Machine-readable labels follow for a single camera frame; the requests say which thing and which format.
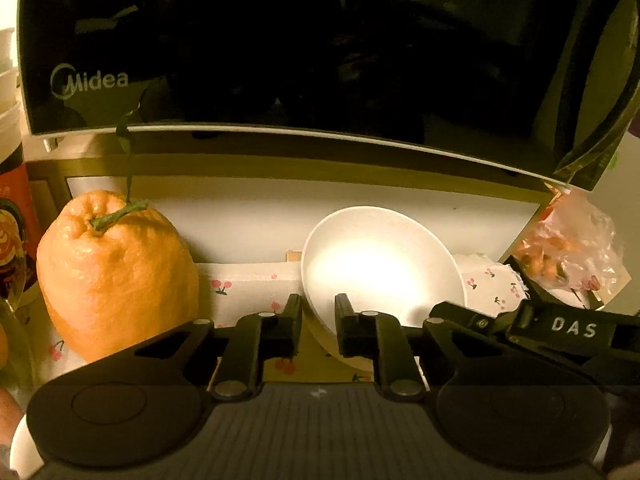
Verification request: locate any black microwave oven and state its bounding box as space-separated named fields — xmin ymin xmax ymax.
xmin=17 ymin=0 xmax=640 ymax=193

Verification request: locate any cream ceramic bowl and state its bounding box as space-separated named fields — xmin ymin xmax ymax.
xmin=9 ymin=420 xmax=43 ymax=476

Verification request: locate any large orange with stem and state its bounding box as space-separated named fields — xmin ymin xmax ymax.
xmin=36 ymin=109 xmax=201 ymax=364

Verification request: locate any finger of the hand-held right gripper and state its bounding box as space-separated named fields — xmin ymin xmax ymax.
xmin=427 ymin=301 xmax=523 ymax=341
xmin=505 ymin=254 xmax=553 ymax=307

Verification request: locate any plastic bag of oranges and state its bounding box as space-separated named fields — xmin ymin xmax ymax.
xmin=515 ymin=187 xmax=628 ymax=306

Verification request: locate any printed label jar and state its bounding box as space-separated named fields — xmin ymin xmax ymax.
xmin=0 ymin=160 xmax=43 ymax=311

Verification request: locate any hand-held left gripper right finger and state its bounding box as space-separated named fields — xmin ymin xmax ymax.
xmin=334 ymin=293 xmax=532 ymax=402

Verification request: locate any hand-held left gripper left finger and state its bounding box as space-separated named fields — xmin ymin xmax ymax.
xmin=107 ymin=293 xmax=305 ymax=402

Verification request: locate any cherry print tablecloth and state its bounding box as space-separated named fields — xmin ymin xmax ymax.
xmin=47 ymin=255 xmax=531 ymax=386

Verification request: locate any white ceramic bowl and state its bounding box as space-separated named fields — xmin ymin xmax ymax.
xmin=300 ymin=205 xmax=468 ymax=372

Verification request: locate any stack of white containers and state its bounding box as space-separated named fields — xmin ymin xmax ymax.
xmin=0 ymin=27 xmax=25 ymax=161

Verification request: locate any glass jar of kumquats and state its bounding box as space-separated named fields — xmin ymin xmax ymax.
xmin=0 ymin=240 xmax=38 ymax=411

